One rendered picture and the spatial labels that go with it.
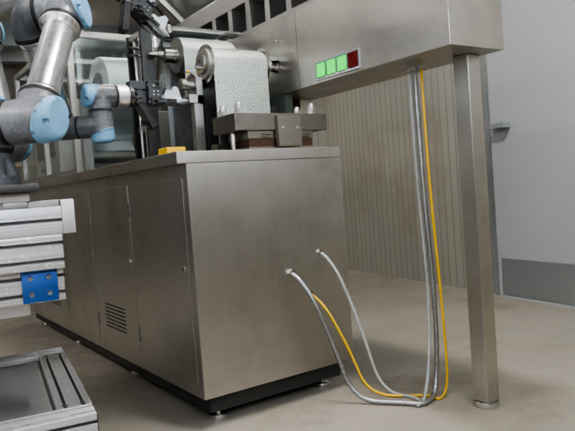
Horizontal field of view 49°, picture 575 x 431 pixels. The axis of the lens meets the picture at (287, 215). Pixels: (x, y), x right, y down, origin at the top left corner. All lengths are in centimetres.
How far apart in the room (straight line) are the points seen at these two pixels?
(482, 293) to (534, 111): 187
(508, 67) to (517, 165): 57
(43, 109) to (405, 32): 110
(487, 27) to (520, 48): 182
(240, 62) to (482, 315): 126
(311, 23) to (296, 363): 125
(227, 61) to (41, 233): 104
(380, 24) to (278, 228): 76
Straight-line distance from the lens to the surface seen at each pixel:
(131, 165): 234
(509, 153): 392
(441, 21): 197
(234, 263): 208
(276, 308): 218
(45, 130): 169
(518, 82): 388
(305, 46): 246
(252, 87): 246
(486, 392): 218
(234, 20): 296
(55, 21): 194
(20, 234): 174
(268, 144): 224
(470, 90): 208
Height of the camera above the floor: 76
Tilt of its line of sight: 2 degrees down
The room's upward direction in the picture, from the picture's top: 4 degrees counter-clockwise
